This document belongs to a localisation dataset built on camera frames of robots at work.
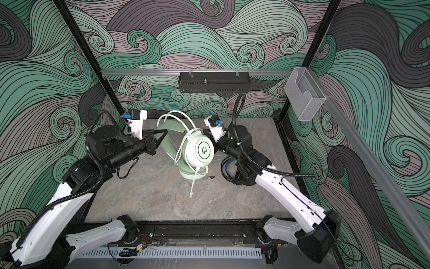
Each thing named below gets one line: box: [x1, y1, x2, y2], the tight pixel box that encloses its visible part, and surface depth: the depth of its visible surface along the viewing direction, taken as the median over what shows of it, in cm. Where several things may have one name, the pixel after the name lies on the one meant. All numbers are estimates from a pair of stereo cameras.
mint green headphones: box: [153, 110, 215, 198], surface depth 48 cm
